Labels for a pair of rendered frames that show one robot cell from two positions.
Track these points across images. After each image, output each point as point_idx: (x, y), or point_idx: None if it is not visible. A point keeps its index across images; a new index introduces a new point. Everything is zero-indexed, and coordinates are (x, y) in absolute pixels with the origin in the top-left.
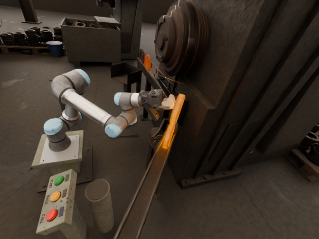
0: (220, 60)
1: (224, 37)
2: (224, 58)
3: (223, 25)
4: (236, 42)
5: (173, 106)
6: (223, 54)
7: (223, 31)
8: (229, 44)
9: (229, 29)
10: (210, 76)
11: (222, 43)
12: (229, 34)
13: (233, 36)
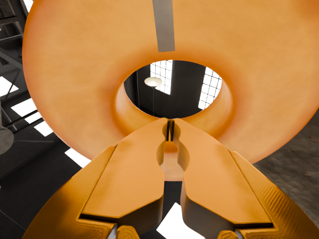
0: (309, 149)
1: (299, 187)
2: (289, 150)
3: (310, 209)
4: (256, 164)
5: (84, 156)
6: (298, 159)
7: (308, 201)
8: (277, 169)
9: (286, 194)
10: None
11: (307, 180)
12: (284, 185)
13: (267, 176)
